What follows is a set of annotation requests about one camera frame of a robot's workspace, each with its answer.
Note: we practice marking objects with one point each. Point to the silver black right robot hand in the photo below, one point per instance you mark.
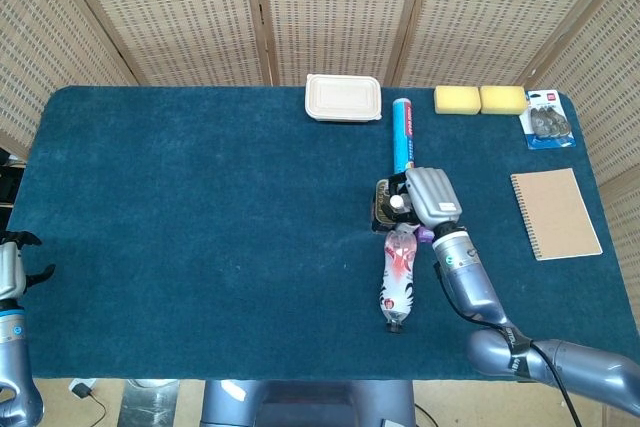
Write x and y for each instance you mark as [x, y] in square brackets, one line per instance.
[432, 194]

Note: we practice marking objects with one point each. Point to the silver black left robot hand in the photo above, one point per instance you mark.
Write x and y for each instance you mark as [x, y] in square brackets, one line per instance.
[10, 267]

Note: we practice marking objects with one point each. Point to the glass test tube white cap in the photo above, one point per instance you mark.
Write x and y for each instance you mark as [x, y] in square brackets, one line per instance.
[397, 202]

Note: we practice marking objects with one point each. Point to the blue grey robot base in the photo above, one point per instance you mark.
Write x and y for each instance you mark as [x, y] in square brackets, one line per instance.
[310, 404]

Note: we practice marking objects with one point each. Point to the small purple box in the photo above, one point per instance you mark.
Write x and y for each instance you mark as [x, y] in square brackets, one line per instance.
[425, 235]

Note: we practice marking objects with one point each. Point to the gold lidded luncheon meat can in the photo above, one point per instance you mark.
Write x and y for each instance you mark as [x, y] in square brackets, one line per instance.
[382, 219]

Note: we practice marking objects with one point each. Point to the blue cling wrap roll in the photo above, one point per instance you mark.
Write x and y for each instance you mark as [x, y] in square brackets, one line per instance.
[404, 132]

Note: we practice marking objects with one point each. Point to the white red plastic bottle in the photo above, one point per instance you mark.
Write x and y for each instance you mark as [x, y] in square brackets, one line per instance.
[399, 277]

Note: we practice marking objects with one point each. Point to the yellow sponge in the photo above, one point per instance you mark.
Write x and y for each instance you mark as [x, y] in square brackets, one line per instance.
[456, 99]
[502, 98]

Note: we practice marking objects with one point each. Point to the brown spiral notebook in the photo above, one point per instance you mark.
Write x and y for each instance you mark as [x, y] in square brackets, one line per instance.
[555, 212]

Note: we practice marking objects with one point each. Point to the beige lidded food container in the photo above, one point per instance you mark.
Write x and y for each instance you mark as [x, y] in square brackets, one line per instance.
[342, 97]

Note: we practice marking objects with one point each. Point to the correction tape blister pack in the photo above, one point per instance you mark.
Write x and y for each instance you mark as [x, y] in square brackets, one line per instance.
[547, 119]

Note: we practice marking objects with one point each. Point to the blue table cloth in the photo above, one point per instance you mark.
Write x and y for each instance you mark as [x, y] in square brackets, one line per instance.
[200, 222]

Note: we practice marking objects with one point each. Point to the silver metal table leg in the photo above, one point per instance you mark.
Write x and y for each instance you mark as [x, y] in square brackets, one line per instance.
[150, 404]

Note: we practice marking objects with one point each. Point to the bamboo folding screen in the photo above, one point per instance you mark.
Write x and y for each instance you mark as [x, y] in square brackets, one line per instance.
[175, 12]

